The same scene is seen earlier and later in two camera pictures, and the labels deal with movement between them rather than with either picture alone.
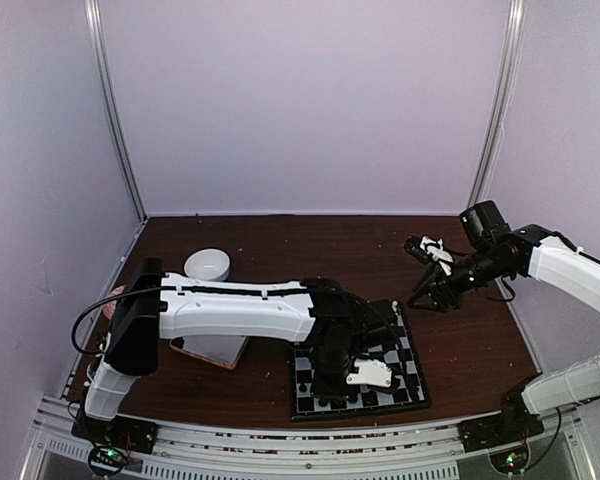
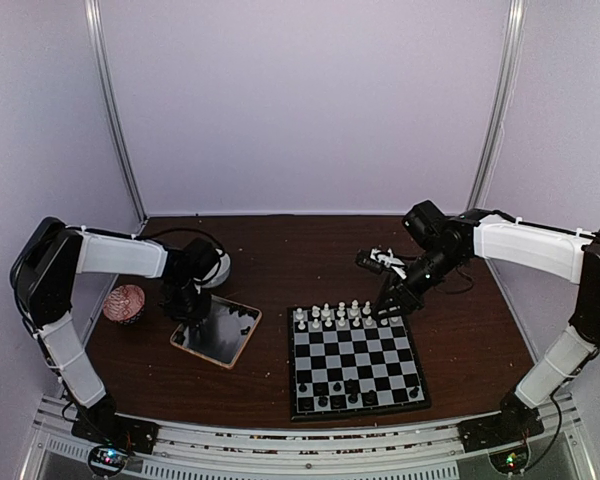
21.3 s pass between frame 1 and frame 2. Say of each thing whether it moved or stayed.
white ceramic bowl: stayed
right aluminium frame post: stayed
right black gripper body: moved
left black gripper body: moved
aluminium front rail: stayed
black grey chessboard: stayed
